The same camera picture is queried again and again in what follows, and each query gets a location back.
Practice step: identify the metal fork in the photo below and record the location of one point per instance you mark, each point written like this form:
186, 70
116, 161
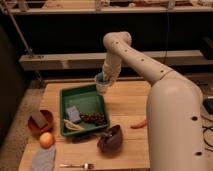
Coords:
86, 166

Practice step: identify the orange carrot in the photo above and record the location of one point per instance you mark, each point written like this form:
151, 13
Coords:
139, 125

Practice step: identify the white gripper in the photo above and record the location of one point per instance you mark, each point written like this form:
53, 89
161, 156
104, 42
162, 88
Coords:
110, 73

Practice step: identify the dark brown bowl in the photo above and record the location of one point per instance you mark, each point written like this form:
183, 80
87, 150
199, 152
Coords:
111, 140

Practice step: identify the green plastic tray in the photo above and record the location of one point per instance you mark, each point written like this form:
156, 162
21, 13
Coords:
87, 101

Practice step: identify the wooden table board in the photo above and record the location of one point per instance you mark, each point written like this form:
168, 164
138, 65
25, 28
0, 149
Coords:
126, 104

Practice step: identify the grey sponge block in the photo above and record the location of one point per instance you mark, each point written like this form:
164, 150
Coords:
39, 119

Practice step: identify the white cup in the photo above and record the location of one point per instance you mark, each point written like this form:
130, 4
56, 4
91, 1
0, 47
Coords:
101, 88

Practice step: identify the orange fruit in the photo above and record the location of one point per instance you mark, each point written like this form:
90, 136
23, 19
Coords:
46, 140

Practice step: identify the bunch of dark grapes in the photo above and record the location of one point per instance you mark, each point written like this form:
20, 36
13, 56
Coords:
93, 118

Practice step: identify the orange bowl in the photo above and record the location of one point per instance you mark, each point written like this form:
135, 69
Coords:
33, 126

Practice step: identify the light blue cloth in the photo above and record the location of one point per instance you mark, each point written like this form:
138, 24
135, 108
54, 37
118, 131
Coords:
44, 160

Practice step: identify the blue sponge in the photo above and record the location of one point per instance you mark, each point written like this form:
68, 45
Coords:
73, 114

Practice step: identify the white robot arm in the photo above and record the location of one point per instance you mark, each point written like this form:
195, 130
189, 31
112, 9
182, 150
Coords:
173, 108

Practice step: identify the grey metal rail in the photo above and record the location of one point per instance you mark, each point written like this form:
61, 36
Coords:
95, 60

